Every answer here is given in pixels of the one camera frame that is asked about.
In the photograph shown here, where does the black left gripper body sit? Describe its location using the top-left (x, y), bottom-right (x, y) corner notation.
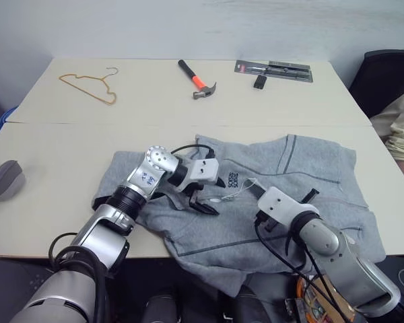
top-left (183, 183), bottom-right (205, 203)

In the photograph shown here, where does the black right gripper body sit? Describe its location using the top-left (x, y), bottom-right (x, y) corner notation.
top-left (259, 215), bottom-right (281, 234)

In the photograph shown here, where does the grey zip jacket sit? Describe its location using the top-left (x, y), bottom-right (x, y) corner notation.
top-left (93, 133), bottom-right (388, 299)

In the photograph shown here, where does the black orange claw hammer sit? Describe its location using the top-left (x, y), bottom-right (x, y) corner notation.
top-left (177, 59), bottom-right (219, 100)

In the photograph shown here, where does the small black box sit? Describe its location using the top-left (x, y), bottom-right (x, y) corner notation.
top-left (252, 74), bottom-right (268, 91)

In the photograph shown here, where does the dark rounded shape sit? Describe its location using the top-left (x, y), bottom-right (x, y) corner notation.
top-left (143, 291), bottom-right (181, 323)

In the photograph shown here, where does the person in cream clothes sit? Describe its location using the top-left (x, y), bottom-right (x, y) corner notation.
top-left (370, 86), bottom-right (404, 196)

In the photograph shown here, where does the packaged tool blister card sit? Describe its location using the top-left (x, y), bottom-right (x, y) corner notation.
top-left (234, 59), bottom-right (314, 84)

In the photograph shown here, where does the black office chair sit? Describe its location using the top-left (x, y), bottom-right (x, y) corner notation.
top-left (347, 49), bottom-right (404, 119)

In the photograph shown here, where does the grey soft padded object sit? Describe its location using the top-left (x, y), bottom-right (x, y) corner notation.
top-left (0, 159), bottom-right (28, 203)

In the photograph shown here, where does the white string zipper tag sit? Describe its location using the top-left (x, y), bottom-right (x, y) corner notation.
top-left (209, 178), bottom-right (259, 204)

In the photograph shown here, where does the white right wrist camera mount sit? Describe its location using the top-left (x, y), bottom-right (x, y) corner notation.
top-left (257, 187), bottom-right (319, 225)

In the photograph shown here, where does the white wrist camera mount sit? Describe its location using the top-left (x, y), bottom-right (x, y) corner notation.
top-left (184, 158), bottom-right (220, 190)
top-left (257, 187), bottom-right (319, 225)

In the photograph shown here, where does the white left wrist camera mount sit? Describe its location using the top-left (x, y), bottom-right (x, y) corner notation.
top-left (184, 158), bottom-right (220, 190)

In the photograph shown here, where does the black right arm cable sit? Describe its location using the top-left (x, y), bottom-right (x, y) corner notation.
top-left (254, 215), bottom-right (349, 323)

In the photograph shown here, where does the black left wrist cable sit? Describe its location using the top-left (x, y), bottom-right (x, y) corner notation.
top-left (170, 143), bottom-right (217, 159)

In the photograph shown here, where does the box with orange cord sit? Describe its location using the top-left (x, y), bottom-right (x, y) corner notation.
top-left (283, 274), bottom-right (355, 323)

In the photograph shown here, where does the black left elbow cable bundle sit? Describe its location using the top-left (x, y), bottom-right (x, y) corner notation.
top-left (48, 231), bottom-right (109, 323)

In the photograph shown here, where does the orange wire clothes hanger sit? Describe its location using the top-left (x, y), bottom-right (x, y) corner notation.
top-left (58, 66), bottom-right (119, 106)

